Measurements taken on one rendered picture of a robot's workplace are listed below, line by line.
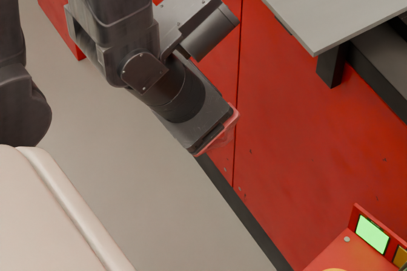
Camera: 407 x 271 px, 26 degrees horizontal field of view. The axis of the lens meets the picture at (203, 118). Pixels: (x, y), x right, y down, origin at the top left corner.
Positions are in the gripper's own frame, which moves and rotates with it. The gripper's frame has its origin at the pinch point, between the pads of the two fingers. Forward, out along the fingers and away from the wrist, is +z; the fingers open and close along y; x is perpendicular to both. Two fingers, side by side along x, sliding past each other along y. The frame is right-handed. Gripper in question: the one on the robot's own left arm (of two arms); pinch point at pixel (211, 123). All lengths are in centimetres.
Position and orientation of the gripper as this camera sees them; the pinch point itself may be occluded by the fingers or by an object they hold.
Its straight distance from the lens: 101.6
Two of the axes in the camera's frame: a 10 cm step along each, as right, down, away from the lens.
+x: -7.2, 6.9, 0.6
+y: -5.8, -6.6, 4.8
